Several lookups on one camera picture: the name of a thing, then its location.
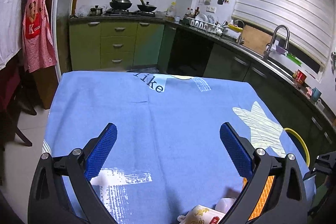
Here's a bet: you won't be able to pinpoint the orange sponge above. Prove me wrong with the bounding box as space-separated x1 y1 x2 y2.
248 176 275 221

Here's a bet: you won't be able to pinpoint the yellow rimmed trash bin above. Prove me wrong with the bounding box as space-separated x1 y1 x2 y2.
284 127 310 167

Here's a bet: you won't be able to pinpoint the steel kitchen faucet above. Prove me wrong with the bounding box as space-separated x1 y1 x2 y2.
263 24 291 61

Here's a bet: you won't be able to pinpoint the blue tablecloth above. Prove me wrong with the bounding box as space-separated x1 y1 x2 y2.
42 71 308 223

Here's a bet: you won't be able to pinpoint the teal mug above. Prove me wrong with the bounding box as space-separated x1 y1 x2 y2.
311 88 321 102

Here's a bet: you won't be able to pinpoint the green lower cabinets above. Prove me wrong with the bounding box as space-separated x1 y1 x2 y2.
69 18 335 152

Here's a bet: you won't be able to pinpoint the red checkered apron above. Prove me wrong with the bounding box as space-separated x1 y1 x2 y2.
22 0 57 73

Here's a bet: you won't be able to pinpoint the wooden cutting board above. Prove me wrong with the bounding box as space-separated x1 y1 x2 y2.
241 25 272 55

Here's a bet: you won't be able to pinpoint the white dish rack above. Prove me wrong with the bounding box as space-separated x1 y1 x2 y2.
186 14 228 36

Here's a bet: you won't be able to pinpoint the small steel pot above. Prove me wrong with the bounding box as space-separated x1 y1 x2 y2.
89 5 103 16

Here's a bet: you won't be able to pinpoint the black wok with lid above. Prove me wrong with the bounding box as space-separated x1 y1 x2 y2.
109 0 132 10

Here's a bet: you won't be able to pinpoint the black frying pan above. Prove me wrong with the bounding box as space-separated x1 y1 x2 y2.
137 0 157 12

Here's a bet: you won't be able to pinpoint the white window blind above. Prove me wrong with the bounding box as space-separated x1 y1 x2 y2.
232 0 335 66

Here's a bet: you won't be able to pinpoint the white hanging cloth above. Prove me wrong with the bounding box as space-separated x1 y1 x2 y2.
0 0 22 69

